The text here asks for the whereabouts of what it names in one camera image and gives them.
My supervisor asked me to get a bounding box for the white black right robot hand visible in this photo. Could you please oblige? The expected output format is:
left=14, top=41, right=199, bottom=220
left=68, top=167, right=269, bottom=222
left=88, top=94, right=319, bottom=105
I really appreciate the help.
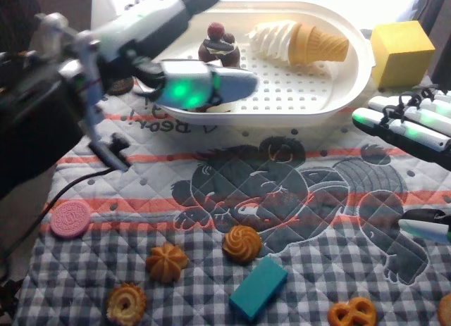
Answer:
left=352, top=87, right=451, bottom=244

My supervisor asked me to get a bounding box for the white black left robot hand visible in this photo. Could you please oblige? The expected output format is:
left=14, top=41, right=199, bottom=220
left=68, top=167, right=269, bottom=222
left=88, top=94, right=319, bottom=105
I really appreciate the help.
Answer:
left=138, top=59, right=261, bottom=113

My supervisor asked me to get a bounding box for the chocolate cupcake toy with cherries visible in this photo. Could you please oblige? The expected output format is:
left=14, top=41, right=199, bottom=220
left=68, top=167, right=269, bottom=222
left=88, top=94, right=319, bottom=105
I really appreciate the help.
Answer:
left=197, top=22, right=242, bottom=68

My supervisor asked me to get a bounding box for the toy ice cream cone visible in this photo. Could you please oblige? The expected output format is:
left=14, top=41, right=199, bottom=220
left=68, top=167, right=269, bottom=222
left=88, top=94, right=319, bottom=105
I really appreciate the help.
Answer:
left=246, top=20, right=350, bottom=67

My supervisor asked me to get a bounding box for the white perforated oval tray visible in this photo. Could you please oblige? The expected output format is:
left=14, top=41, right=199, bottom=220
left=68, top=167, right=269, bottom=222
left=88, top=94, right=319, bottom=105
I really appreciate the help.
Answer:
left=147, top=1, right=375, bottom=127

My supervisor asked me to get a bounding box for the yellow cube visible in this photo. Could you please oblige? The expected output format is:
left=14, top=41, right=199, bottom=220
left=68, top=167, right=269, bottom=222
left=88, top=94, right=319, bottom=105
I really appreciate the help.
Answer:
left=369, top=20, right=437, bottom=89

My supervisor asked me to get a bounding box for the brown sandwich cookie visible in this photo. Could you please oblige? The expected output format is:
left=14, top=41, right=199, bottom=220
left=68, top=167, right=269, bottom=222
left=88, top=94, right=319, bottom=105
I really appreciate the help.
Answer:
left=106, top=77, right=134, bottom=96

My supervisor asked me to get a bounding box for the grey quilt with bear print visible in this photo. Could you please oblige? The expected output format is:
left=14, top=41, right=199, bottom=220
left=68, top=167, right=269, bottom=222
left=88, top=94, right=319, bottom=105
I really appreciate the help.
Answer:
left=13, top=26, right=451, bottom=326

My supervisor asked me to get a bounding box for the dark grey curtain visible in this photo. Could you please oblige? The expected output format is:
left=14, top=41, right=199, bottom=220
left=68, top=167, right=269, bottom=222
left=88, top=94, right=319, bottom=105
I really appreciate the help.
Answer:
left=415, top=0, right=451, bottom=84

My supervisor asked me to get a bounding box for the golden swirl cookie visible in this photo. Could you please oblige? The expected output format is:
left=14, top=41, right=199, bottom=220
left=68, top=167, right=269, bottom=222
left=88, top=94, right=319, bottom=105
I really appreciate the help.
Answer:
left=221, top=224, right=264, bottom=265
left=145, top=243, right=190, bottom=285

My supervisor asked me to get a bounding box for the pink sandwich cookie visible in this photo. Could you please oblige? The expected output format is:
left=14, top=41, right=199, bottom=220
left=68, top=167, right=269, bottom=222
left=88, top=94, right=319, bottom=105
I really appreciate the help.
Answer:
left=49, top=199, right=94, bottom=239

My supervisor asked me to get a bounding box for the round tan cookie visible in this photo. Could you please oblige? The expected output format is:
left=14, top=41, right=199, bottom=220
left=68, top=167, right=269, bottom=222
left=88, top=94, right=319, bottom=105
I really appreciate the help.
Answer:
left=438, top=293, right=451, bottom=326

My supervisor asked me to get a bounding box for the pretzel shaped cookie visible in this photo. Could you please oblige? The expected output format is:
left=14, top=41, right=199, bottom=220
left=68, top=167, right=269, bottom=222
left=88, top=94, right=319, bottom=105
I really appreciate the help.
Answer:
left=327, top=296, right=378, bottom=326

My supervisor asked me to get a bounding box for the teal rectangular block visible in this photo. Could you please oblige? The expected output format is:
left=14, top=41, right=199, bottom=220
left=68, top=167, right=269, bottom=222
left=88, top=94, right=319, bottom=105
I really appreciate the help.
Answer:
left=228, top=256, right=290, bottom=322

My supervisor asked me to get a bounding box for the silver metal bracket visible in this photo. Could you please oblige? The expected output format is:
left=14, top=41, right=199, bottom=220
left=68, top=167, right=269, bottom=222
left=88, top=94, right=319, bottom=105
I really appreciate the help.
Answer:
left=79, top=37, right=130, bottom=173

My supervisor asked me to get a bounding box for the black camera box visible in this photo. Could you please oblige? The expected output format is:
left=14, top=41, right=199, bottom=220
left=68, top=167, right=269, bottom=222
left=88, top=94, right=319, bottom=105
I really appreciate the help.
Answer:
left=0, top=51, right=89, bottom=200

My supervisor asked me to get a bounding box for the black cable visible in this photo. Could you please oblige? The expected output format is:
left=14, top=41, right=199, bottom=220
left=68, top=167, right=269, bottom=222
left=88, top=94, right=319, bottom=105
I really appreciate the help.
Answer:
left=0, top=165, right=119, bottom=265

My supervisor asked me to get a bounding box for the ring shaped butter cookie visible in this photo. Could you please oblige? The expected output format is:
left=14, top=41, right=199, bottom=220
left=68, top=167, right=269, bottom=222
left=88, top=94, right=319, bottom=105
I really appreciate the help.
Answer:
left=105, top=282, right=148, bottom=326

